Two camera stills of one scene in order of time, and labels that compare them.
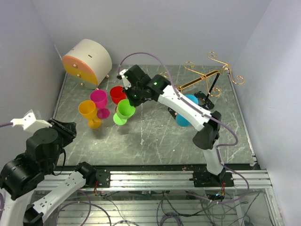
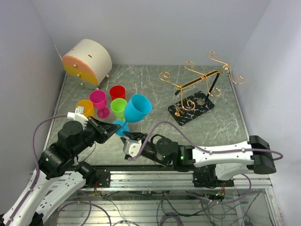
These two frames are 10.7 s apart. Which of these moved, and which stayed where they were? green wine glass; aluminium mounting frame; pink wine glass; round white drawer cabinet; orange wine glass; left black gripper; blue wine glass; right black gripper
Moved: left black gripper; blue wine glass; right black gripper; green wine glass
Stayed: aluminium mounting frame; pink wine glass; round white drawer cabinet; orange wine glass
